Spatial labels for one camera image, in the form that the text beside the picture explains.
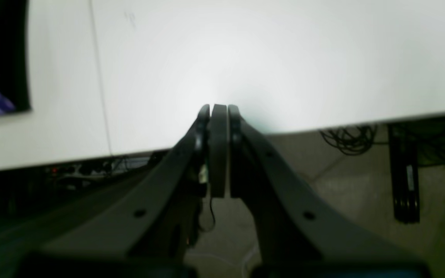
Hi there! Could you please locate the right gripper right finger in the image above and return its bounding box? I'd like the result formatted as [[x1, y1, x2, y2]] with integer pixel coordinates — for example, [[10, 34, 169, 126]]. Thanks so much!
[[228, 105, 431, 278]]

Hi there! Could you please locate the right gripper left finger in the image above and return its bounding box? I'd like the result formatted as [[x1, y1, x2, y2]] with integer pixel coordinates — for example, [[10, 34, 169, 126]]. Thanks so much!
[[15, 104, 228, 278]]

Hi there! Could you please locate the black T-shirt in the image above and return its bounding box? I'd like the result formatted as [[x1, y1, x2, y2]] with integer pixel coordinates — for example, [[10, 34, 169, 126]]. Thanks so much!
[[0, 0, 31, 116]]

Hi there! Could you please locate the white power strip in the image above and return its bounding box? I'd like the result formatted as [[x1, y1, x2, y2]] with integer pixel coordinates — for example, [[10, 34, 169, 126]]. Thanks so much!
[[44, 156, 150, 179]]

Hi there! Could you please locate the coiled black cable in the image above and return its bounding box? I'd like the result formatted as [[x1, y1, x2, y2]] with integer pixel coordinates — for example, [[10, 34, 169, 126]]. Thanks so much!
[[319, 124, 379, 156]]

